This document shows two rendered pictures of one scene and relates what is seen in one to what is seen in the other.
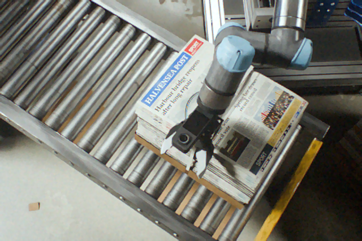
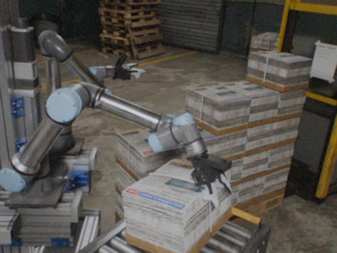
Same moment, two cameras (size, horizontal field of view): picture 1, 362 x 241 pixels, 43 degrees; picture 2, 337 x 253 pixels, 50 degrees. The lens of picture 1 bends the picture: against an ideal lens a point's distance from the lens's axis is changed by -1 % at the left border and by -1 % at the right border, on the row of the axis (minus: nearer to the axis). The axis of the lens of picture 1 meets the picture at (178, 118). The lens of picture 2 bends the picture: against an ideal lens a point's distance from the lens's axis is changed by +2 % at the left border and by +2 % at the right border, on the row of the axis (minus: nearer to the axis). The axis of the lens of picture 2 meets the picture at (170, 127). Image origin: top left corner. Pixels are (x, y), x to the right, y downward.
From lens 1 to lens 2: 128 cm
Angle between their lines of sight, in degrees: 68
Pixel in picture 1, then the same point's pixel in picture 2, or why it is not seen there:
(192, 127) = (216, 159)
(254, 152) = not seen: hidden behind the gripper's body
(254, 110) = (183, 171)
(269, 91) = (169, 167)
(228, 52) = (188, 116)
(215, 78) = (195, 132)
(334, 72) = (89, 233)
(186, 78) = (160, 192)
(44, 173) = not seen: outside the picture
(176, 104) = (182, 195)
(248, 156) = not seen: hidden behind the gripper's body
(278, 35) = (164, 120)
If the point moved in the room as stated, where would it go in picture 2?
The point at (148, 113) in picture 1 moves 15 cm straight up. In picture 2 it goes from (189, 209) to (192, 171)
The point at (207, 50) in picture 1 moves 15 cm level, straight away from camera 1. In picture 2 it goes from (137, 186) to (100, 180)
